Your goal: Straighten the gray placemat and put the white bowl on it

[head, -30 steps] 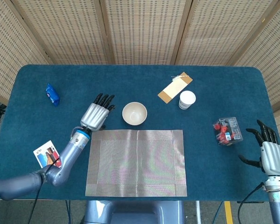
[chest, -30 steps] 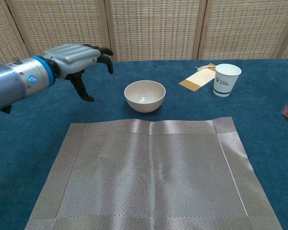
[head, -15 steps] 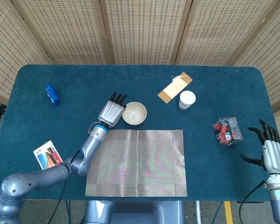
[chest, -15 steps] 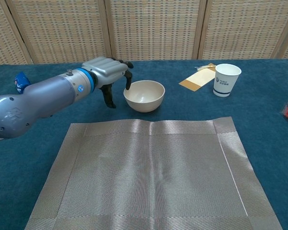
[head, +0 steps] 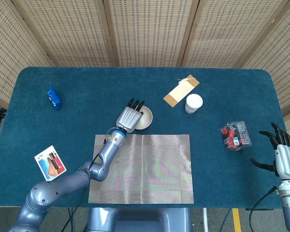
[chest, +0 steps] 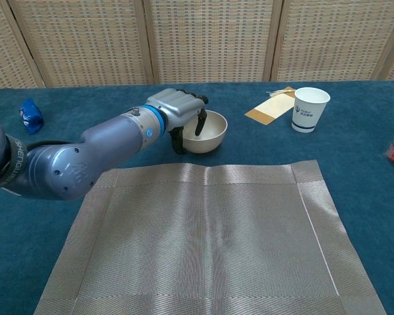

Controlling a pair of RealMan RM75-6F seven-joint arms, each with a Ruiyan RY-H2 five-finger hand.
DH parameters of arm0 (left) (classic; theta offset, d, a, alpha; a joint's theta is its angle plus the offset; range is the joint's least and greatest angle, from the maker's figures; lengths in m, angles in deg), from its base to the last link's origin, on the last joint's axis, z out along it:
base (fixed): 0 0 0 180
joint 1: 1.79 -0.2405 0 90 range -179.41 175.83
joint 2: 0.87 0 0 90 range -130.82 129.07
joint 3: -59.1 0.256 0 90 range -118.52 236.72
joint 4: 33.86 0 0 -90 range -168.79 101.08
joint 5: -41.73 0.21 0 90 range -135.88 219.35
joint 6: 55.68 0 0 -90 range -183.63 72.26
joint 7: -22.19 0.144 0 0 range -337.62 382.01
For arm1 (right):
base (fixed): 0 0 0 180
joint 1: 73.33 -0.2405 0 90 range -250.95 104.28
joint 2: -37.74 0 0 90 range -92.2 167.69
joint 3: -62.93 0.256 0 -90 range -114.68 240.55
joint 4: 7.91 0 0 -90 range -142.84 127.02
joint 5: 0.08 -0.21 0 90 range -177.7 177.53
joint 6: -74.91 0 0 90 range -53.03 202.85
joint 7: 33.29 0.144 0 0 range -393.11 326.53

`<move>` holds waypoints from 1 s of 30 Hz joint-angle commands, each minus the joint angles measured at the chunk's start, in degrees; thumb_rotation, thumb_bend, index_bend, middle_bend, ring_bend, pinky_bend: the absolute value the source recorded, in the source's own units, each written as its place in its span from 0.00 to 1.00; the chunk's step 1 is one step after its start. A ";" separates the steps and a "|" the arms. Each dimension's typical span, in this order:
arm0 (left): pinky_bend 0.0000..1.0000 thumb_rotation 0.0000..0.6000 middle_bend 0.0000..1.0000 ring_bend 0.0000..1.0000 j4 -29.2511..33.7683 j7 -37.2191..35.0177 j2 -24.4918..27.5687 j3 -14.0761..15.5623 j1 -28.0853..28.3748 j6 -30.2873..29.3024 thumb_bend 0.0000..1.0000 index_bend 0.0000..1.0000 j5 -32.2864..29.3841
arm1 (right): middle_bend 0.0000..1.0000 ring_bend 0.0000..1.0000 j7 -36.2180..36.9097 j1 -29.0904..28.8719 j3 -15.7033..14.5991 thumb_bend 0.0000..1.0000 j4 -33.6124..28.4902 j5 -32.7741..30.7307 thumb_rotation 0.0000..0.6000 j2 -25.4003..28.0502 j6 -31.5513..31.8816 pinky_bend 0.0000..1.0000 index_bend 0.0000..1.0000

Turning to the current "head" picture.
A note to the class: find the white table leg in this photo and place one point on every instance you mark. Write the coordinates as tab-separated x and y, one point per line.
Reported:
205	220

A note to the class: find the blue carpet table cover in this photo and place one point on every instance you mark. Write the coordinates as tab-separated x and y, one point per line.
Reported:
87	96

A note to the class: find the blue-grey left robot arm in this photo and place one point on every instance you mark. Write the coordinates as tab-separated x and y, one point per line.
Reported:
108	149

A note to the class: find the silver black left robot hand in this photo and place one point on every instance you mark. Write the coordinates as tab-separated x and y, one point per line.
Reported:
128	119

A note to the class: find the white picture card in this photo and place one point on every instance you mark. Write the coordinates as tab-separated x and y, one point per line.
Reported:
50	164

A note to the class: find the white paper cup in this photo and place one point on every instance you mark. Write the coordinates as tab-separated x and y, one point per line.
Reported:
194	101

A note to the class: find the cream round bowl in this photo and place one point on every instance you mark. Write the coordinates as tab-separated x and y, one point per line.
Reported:
146	119

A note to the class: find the clear box with red toys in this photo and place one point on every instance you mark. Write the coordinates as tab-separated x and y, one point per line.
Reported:
235	136

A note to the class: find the brown woven placemat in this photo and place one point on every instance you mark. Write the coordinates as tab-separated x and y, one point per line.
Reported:
159	169

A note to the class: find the blue-grey robot torso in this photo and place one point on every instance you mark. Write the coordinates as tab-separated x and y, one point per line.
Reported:
137	221

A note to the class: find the bamboo folding screen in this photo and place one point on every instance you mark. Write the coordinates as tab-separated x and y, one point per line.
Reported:
147	29

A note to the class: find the blue snack packet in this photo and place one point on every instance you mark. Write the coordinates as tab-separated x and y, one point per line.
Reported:
54	99

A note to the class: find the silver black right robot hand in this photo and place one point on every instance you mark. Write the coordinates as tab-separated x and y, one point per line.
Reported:
288	162

